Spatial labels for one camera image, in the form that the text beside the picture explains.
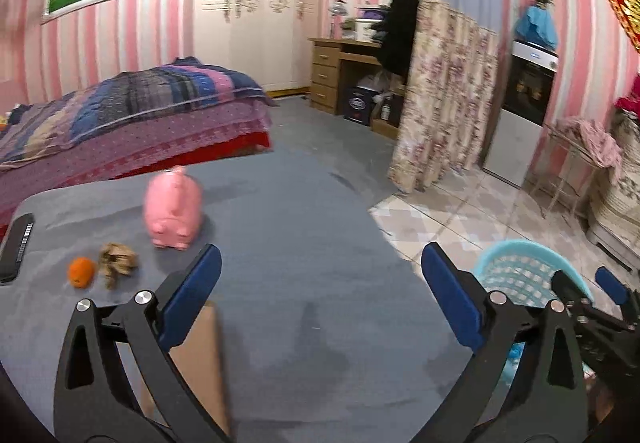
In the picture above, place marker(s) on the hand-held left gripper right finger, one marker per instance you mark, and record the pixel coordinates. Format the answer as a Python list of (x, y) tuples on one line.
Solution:
[(452, 293)]

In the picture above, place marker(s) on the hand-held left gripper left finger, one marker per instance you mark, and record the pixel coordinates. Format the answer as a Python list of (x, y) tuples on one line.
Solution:
[(192, 295)]

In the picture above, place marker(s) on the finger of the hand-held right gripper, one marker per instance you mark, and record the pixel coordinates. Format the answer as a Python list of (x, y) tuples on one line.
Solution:
[(567, 288), (612, 285)]

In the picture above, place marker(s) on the teal plastic basket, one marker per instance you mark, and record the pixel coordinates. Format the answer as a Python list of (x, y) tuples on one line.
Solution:
[(520, 273)]

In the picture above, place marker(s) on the flat brown paper sheet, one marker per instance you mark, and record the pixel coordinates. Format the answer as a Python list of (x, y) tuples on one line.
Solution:
[(205, 363)]

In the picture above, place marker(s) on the crumpled brown paper ball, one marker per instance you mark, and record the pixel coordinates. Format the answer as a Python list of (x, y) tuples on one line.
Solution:
[(117, 260)]

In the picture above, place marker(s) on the floral covered furniture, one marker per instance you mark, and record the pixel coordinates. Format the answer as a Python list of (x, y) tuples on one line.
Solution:
[(620, 203)]

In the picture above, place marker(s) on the pink pig-shaped mug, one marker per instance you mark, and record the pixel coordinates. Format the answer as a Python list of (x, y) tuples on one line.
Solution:
[(172, 208)]

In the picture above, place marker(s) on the blue-grey tablecloth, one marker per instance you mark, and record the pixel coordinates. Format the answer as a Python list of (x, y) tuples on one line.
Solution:
[(300, 273)]

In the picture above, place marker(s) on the orange mandarin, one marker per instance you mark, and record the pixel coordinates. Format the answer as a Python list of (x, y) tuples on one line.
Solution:
[(81, 271)]

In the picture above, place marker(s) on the pink cloth on rack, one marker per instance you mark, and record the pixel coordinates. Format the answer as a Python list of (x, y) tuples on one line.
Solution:
[(592, 138)]

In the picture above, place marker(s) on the bed with red base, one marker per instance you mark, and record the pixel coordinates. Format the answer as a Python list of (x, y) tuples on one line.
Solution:
[(150, 148)]

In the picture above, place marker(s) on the black and white cabinet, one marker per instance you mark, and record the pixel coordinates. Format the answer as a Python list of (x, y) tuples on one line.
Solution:
[(525, 113)]

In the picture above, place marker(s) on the black rectangular case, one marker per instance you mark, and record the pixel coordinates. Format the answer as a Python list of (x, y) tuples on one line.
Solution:
[(15, 248)]

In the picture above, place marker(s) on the floral curtain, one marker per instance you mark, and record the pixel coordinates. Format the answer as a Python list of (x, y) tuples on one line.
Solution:
[(445, 98)]

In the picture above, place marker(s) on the striped patchwork quilt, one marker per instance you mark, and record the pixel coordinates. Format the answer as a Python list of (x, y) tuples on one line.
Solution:
[(125, 98)]

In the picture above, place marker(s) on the dark blue bag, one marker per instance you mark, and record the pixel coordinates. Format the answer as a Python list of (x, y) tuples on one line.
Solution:
[(357, 103)]

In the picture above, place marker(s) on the wooden desk with drawers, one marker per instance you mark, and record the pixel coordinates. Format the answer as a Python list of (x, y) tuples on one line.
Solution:
[(325, 73)]

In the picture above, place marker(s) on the blue cloth bundle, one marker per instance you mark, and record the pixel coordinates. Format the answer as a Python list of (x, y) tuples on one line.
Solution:
[(537, 28)]

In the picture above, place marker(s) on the cream wardrobe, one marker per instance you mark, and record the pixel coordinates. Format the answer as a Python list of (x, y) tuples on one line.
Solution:
[(255, 33)]

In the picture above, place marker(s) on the white storage box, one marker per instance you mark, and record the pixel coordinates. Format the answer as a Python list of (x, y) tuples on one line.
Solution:
[(367, 28)]

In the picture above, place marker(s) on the black hanging coat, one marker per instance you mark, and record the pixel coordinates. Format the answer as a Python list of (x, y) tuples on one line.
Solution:
[(405, 18)]

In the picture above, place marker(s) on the desk lamp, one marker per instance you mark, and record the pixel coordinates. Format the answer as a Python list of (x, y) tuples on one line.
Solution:
[(339, 10)]

